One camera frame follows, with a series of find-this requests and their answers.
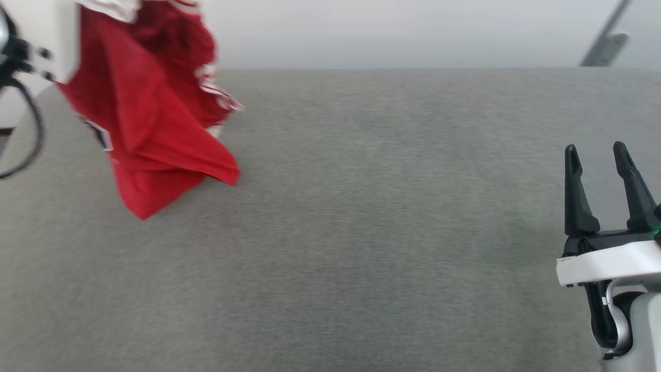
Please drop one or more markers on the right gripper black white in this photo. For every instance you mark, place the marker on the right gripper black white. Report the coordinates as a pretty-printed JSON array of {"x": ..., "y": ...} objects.
[{"x": 609, "y": 263}]

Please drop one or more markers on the red garment with white trim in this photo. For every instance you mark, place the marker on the red garment with white trim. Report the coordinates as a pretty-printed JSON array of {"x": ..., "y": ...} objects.
[{"x": 150, "y": 119}]

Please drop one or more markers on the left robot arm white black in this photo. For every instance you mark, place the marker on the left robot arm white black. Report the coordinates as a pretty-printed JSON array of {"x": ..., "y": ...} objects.
[{"x": 15, "y": 54}]

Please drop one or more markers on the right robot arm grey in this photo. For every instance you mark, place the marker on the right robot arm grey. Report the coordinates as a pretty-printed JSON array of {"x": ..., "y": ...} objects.
[{"x": 645, "y": 330}]

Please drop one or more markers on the grey pole stand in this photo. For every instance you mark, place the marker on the grey pole stand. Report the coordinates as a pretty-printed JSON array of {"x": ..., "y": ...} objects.
[{"x": 609, "y": 46}]

